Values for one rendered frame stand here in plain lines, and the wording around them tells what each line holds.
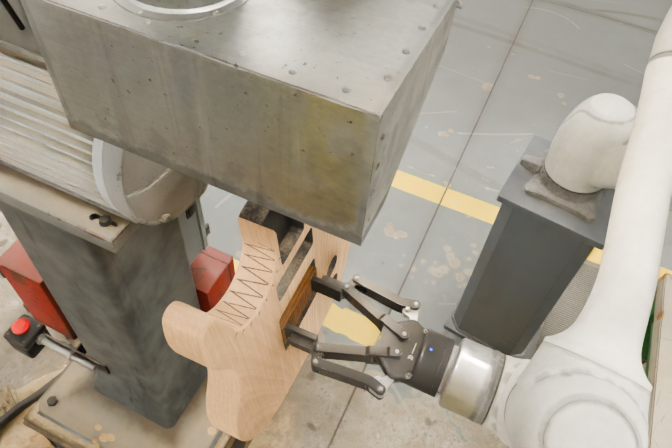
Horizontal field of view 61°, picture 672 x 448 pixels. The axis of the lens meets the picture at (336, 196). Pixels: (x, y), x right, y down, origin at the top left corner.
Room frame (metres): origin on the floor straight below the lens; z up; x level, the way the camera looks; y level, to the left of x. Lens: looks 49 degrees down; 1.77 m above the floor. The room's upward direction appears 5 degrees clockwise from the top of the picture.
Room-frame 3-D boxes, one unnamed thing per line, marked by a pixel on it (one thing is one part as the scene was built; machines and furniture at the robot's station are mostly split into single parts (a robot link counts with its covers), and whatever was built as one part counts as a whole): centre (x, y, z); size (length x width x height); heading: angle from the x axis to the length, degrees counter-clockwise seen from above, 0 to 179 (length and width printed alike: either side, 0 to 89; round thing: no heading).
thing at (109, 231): (0.62, 0.42, 1.11); 0.36 x 0.24 x 0.04; 69
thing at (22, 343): (0.57, 0.62, 0.46); 0.25 x 0.07 x 0.08; 69
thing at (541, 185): (1.04, -0.58, 0.73); 0.22 x 0.18 x 0.06; 61
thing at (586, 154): (1.02, -0.60, 0.87); 0.18 x 0.16 x 0.22; 64
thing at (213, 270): (0.77, 0.37, 0.49); 0.25 x 0.12 x 0.37; 69
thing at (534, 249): (1.03, -0.59, 0.35); 0.28 x 0.28 x 0.70; 61
